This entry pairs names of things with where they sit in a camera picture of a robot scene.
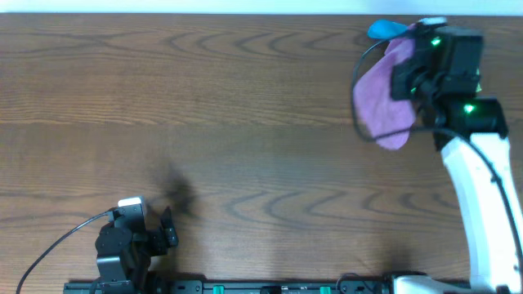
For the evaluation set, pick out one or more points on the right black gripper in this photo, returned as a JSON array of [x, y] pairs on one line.
[[399, 76]]

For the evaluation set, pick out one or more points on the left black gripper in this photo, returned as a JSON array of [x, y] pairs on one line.
[[159, 238]]

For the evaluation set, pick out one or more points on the pink microfiber cloth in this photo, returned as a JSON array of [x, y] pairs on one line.
[[377, 117]]

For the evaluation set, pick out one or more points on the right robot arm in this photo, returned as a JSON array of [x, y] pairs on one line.
[[471, 134]]

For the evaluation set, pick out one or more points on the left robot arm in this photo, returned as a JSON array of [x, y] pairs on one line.
[[125, 248]]

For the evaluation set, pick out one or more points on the green cloth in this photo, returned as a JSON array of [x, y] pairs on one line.
[[478, 85]]

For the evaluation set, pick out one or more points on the blue cloth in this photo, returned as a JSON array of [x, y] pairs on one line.
[[386, 29]]

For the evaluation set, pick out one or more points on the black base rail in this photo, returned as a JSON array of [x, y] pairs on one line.
[[350, 286]]

